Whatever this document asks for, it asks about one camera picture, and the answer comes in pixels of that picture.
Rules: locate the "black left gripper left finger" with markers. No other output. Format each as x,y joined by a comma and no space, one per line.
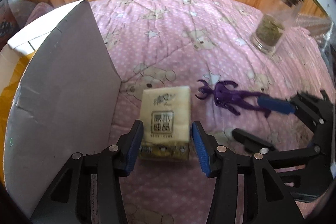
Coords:
129,145

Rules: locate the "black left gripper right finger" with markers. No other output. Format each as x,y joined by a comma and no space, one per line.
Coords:
210,153

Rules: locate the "pink bear quilt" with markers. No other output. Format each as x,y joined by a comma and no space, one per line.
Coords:
164,43

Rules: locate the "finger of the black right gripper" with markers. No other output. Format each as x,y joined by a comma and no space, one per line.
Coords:
252,143
304,106

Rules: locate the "clear bubble wrap bag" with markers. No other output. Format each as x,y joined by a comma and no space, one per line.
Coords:
322,30

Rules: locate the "white cardboard box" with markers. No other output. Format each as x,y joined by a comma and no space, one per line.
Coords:
63,102

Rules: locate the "purple horned toy figure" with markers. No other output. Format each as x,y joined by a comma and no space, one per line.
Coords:
226,98

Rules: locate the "beige tissue pack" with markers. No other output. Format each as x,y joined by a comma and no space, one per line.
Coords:
166,117

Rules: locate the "glass tea jar steel lid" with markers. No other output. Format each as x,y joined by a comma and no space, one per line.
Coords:
276,19

